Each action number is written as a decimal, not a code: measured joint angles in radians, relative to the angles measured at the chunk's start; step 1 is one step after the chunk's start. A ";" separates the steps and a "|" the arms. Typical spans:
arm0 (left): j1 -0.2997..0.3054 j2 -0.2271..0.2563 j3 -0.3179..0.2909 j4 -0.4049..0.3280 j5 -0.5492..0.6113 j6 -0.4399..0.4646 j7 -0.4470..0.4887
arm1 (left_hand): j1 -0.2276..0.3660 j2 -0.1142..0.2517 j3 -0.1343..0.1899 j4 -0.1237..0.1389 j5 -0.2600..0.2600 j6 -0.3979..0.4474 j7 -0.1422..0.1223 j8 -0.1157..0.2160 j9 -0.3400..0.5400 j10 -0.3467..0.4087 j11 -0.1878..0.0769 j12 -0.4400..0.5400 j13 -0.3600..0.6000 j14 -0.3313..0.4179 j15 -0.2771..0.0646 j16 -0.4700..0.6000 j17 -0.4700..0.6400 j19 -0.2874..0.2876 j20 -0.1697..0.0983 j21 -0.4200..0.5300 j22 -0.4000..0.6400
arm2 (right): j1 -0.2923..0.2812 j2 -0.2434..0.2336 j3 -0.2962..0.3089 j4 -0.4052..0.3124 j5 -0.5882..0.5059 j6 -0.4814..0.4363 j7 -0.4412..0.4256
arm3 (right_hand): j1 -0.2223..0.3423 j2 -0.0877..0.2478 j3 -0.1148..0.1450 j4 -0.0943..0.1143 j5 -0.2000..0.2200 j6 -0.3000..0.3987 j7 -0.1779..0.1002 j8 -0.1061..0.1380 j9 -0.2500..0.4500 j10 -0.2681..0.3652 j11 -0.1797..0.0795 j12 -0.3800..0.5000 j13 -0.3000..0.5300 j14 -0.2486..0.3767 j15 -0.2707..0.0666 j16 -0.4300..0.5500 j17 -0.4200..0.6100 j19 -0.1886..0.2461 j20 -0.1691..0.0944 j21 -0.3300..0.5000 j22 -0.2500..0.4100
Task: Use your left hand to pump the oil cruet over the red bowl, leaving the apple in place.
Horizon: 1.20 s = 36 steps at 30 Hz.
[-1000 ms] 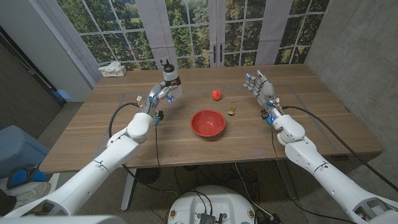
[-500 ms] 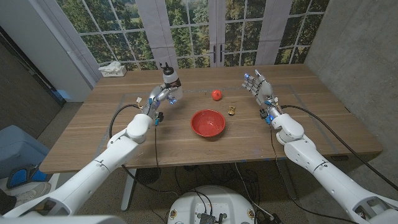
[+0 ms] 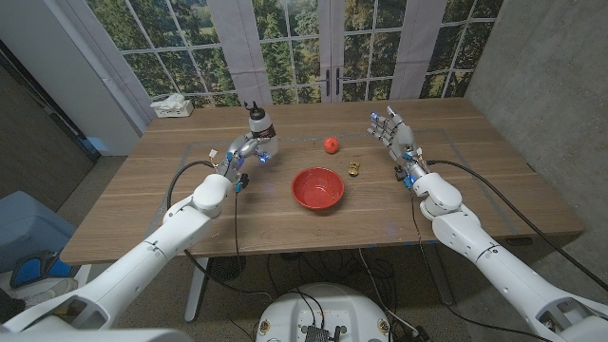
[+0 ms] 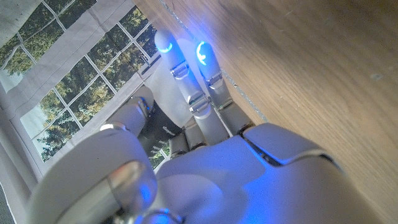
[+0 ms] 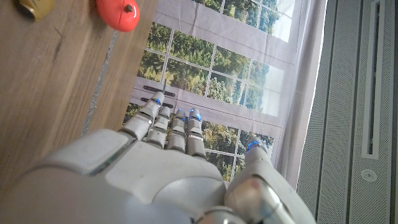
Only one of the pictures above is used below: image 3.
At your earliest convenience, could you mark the white table leg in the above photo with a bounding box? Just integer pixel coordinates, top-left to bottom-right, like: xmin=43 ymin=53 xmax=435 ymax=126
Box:
xmin=183 ymin=257 xmax=210 ymax=324

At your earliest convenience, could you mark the blue and black pedal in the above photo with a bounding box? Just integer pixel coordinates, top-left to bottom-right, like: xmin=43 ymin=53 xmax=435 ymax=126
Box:
xmin=9 ymin=250 xmax=82 ymax=290

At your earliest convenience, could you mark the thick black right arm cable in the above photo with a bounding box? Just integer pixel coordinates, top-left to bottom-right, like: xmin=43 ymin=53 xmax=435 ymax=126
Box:
xmin=427 ymin=160 xmax=608 ymax=292

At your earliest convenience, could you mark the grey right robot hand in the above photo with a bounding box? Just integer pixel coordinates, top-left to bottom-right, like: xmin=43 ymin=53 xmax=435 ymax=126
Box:
xmin=366 ymin=105 xmax=428 ymax=189

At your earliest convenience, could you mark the grey table leg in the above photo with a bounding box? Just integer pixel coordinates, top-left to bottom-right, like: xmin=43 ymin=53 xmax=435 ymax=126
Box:
xmin=424 ymin=244 xmax=456 ymax=306

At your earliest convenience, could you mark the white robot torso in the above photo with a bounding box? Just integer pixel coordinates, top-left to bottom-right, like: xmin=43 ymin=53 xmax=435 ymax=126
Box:
xmin=256 ymin=283 xmax=391 ymax=342

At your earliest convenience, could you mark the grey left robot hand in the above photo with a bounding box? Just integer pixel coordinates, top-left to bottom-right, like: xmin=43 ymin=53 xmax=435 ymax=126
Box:
xmin=218 ymin=130 xmax=280 ymax=191

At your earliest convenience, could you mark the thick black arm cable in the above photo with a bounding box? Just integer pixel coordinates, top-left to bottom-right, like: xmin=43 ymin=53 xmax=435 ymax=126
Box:
xmin=165 ymin=160 xmax=273 ymax=301
xmin=427 ymin=160 xmax=608 ymax=292

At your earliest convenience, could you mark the round black floor fan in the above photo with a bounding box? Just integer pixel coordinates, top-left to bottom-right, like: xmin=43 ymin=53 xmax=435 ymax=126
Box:
xmin=207 ymin=256 xmax=247 ymax=282

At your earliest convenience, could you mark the clear oil cruet black pump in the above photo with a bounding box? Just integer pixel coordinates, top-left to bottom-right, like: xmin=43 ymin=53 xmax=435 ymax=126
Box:
xmin=243 ymin=101 xmax=280 ymax=158

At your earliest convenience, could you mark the white sneaker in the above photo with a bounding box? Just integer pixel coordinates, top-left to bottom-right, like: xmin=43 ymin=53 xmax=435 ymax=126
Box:
xmin=21 ymin=277 xmax=80 ymax=308

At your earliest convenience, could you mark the white tissue box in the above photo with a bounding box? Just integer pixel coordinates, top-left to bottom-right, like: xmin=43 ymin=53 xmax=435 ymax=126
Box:
xmin=150 ymin=93 xmax=195 ymax=119

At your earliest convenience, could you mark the printed window backdrop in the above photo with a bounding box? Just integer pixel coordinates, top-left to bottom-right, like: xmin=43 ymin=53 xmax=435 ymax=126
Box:
xmin=61 ymin=0 xmax=505 ymax=106

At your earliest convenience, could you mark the red bowl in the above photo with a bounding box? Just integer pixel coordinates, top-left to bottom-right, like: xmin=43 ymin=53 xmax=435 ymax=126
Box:
xmin=291 ymin=166 xmax=346 ymax=211

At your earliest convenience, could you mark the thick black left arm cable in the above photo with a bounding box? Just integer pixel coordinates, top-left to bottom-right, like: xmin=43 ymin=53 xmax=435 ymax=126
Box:
xmin=165 ymin=160 xmax=273 ymax=301

